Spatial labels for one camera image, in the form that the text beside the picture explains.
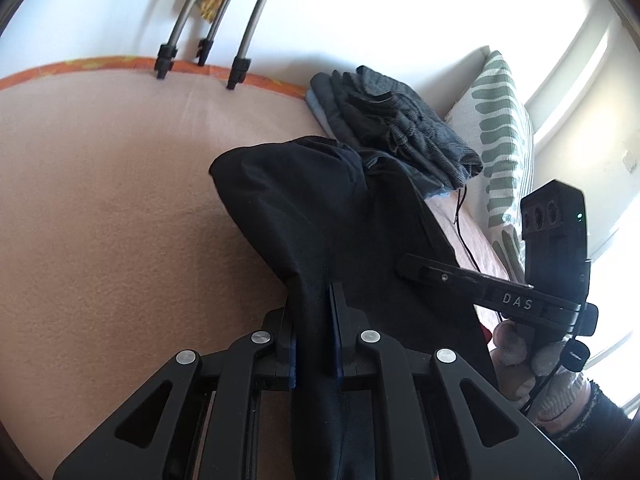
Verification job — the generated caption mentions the black pants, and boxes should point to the black pants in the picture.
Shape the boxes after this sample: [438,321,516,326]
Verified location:
[209,136,496,479]

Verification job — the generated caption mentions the black sleeved right forearm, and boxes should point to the black sleeved right forearm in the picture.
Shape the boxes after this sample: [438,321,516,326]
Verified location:
[541,382,639,479]

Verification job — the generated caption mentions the grey gloved right hand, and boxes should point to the grey gloved right hand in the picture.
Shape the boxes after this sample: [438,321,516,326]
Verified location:
[490,321,591,434]

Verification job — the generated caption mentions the striped white green pillow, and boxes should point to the striped white green pillow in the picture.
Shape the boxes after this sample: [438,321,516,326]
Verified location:
[446,51,534,283]

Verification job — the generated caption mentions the stack of folded dark clothes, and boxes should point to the stack of folded dark clothes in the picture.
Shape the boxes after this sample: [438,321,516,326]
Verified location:
[306,65,484,197]

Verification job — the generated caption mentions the orange floral mattress sheet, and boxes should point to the orange floral mattress sheet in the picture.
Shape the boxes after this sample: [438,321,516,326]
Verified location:
[0,55,307,99]

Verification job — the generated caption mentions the thin black cable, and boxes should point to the thin black cable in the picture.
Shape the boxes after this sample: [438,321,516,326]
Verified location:
[452,185,507,326]

